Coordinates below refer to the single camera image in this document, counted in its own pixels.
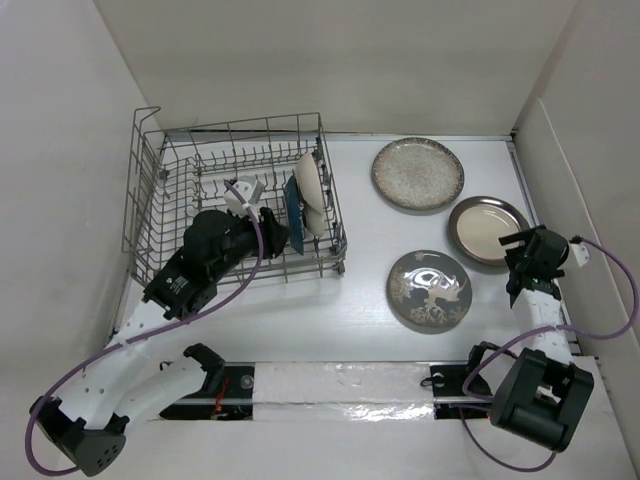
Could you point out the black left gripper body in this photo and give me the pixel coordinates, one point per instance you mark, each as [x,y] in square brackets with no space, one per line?
[244,239]

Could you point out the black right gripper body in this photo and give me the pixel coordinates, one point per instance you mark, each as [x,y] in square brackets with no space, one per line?
[515,258]

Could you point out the speckled beige round plate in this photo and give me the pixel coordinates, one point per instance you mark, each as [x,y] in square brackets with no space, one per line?
[418,174]

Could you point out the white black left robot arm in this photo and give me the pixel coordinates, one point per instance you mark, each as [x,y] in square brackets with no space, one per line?
[90,411]

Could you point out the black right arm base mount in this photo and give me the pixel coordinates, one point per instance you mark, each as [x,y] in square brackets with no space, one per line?
[445,382]

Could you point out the silver metal rail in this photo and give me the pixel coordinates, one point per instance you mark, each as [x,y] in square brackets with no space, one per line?
[421,397]

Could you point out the grey wire dish rack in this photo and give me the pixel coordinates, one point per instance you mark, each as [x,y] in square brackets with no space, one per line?
[174,174]

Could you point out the grey tree pattern plate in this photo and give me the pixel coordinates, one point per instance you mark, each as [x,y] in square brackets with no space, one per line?
[429,290]

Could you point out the cream divided plate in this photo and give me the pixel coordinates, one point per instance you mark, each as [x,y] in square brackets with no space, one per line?
[310,188]

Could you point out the silver metal plate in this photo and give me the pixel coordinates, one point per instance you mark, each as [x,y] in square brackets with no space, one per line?
[476,224]

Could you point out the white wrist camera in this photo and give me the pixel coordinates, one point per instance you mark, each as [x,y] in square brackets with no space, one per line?
[578,253]
[244,194]

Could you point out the blue shell shaped dish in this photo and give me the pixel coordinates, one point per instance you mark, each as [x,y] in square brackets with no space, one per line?
[294,215]

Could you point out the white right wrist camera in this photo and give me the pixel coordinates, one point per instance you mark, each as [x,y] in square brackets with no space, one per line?
[578,253]

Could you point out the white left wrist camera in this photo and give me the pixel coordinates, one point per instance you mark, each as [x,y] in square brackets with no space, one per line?
[244,194]

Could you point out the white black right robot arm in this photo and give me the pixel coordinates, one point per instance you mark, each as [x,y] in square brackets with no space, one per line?
[544,395]

